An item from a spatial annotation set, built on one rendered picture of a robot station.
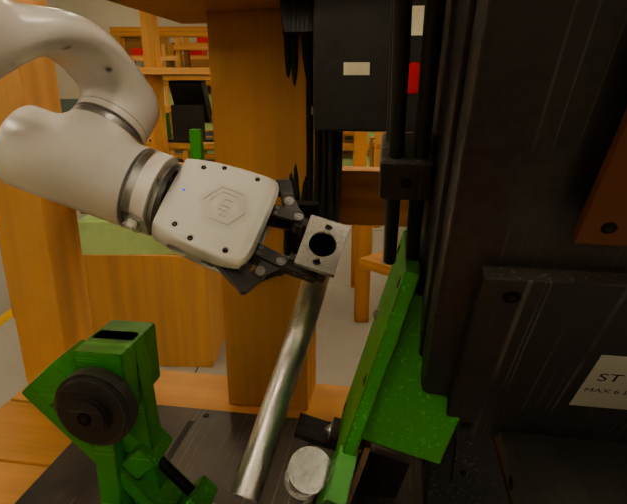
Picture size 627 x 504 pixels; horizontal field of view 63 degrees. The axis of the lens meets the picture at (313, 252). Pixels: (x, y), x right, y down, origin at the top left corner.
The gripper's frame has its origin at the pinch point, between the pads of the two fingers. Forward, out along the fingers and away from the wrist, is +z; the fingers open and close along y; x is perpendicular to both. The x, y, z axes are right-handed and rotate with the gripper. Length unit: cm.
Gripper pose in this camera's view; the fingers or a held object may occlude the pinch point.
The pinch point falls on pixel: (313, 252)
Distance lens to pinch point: 51.0
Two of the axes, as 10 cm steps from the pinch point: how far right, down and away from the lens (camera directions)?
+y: 3.1, -8.5, 4.2
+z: 9.4, 3.4, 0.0
